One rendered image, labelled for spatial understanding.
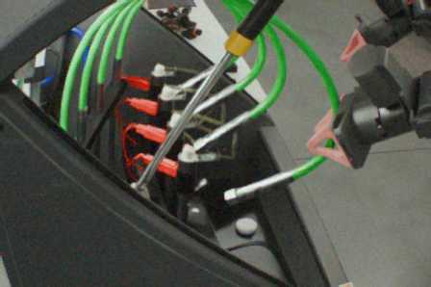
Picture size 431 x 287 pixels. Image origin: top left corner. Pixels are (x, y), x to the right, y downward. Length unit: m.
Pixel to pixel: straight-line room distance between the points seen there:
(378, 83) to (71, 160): 0.36
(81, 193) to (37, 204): 0.06
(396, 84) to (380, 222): 2.08
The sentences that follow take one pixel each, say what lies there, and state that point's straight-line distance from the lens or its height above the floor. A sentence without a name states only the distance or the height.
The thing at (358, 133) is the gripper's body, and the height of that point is 1.29.
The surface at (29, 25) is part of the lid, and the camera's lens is 0.46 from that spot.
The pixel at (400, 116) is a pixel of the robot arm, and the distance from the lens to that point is 0.77.
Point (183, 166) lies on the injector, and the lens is 1.01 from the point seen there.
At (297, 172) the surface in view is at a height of 1.18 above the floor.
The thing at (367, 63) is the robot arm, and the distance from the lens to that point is 0.73.
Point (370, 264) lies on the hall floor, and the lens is 2.56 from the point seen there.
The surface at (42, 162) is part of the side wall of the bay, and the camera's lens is 0.55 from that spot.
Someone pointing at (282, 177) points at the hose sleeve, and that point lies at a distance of 0.91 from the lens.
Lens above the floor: 1.70
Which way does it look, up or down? 34 degrees down
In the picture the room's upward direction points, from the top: 8 degrees clockwise
